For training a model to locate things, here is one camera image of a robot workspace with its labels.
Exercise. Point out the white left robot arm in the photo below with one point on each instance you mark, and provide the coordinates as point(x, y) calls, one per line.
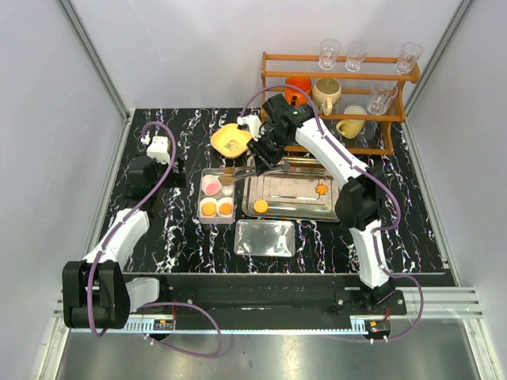
point(95, 286)

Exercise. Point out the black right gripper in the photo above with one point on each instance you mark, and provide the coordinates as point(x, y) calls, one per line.
point(263, 161)

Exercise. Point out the clear glass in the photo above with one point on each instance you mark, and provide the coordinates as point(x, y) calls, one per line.
point(329, 50)
point(410, 53)
point(355, 55)

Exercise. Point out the white cookie box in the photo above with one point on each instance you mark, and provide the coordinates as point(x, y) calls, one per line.
point(226, 194)

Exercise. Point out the orange sandwich cookie bottom left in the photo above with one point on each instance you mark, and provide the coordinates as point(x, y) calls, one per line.
point(260, 206)

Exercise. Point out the orange sandwich cookie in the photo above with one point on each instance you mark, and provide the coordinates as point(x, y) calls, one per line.
point(260, 206)
point(208, 209)

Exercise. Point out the clear glass right top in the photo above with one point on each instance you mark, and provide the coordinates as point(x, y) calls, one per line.
point(410, 53)

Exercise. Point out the orange flower cookie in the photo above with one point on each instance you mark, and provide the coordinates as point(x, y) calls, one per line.
point(321, 189)

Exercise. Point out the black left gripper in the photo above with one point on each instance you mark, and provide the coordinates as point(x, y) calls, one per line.
point(177, 180)

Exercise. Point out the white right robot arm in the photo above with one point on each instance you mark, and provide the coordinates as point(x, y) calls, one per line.
point(360, 188)

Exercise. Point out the orange mug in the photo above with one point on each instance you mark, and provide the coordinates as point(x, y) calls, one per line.
point(297, 90)

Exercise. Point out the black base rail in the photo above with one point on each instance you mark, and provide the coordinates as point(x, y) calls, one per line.
point(269, 302)

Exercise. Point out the wooden cup rack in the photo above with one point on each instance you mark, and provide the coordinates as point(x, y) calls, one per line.
point(375, 137)

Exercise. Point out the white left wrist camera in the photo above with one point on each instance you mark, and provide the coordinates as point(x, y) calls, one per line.
point(157, 148)

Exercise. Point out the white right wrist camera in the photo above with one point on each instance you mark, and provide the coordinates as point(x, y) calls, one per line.
point(250, 123)

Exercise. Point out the large steel baking tray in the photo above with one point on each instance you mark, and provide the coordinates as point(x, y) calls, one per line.
point(290, 194)

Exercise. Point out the pink sandwich cookie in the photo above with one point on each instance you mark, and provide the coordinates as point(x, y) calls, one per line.
point(211, 188)

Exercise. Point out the beige mug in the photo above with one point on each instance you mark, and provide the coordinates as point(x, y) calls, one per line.
point(325, 94)

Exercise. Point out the clear glass left top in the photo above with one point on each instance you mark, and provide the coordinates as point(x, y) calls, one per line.
point(329, 50)

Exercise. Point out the clear glass middle top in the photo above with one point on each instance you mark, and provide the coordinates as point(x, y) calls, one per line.
point(355, 55)

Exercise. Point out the orange sandwich cookie top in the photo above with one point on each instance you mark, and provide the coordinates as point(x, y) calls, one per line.
point(208, 209)

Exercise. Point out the yellow square plate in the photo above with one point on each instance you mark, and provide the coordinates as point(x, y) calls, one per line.
point(230, 140)

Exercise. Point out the metal tongs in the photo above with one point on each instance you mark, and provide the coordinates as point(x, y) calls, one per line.
point(251, 171)

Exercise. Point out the yellow mug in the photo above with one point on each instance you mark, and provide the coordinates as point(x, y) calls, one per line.
point(350, 128)

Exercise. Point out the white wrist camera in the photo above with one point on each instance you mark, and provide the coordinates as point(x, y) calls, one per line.
point(157, 148)
point(250, 123)

